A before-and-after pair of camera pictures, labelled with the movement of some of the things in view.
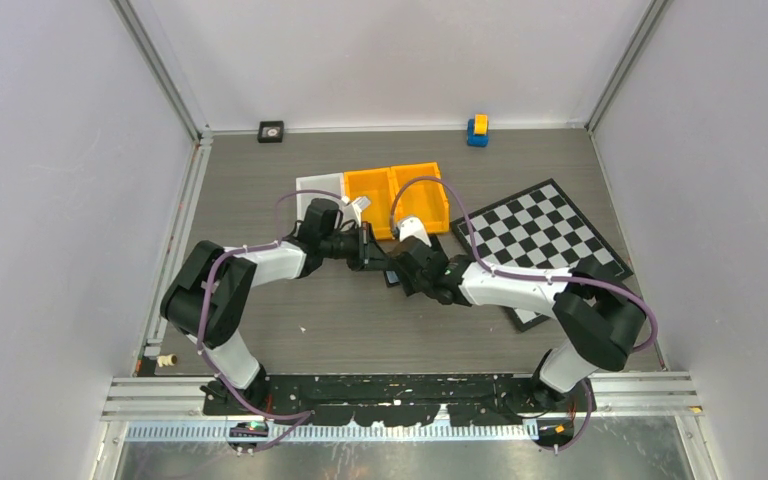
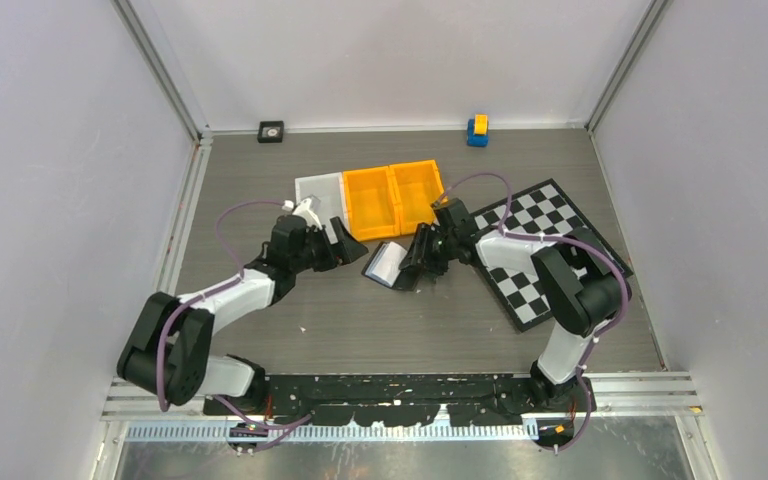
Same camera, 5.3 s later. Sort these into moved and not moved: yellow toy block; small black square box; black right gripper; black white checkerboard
Moved: black right gripper
Not moved: yellow toy block; small black square box; black white checkerboard
